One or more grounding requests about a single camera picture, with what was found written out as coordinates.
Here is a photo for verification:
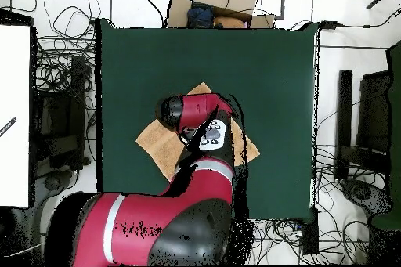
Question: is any orange terry towel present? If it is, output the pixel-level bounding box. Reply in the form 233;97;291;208
135;81;261;182

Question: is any black marker pen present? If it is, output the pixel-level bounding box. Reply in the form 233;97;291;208
0;117;17;138

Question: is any green cloth on side table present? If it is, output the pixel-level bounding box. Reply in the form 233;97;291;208
370;40;401;231

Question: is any white panel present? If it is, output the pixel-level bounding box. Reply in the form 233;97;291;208
0;24;31;207

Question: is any black looped cable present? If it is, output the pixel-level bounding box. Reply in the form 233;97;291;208
42;0;103;41

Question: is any dark blue garment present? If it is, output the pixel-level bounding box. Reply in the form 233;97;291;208
186;2;215;29

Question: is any grey chair base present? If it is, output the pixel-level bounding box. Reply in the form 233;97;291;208
341;178;393;216
34;169;74;215

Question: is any black power strip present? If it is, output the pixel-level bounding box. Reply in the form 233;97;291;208
301;208;320;255

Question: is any dark green table cloth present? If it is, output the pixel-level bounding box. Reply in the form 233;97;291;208
95;18;320;223

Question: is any orange garment in box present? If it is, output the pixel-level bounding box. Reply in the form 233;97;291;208
213;16;247;29

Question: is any black metal stand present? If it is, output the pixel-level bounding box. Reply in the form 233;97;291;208
31;56;91;171

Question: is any black adapter cable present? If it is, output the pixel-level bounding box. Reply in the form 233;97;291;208
336;8;401;29

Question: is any black metal frame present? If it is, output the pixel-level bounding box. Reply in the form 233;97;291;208
334;69;392;181

